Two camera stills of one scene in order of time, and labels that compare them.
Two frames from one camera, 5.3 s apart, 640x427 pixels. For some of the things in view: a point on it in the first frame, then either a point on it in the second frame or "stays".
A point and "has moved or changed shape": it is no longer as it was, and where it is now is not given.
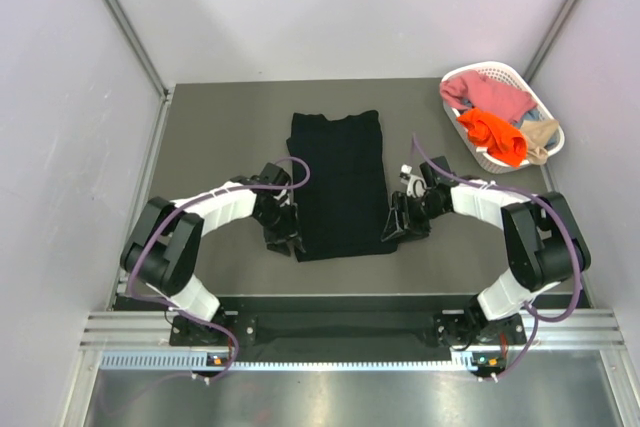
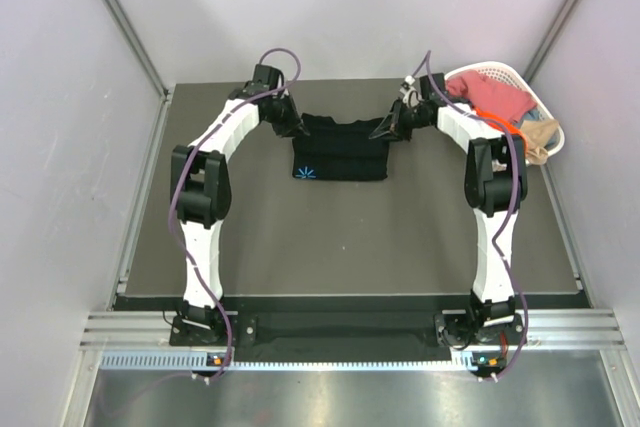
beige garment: [537, 134] stays
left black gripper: [290, 229] → [292, 123]
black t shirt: [341, 209] has moved or changed shape
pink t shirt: [469, 89] stays
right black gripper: [415, 229] → [391, 122]
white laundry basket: [510, 73] stays
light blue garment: [532, 114] stays
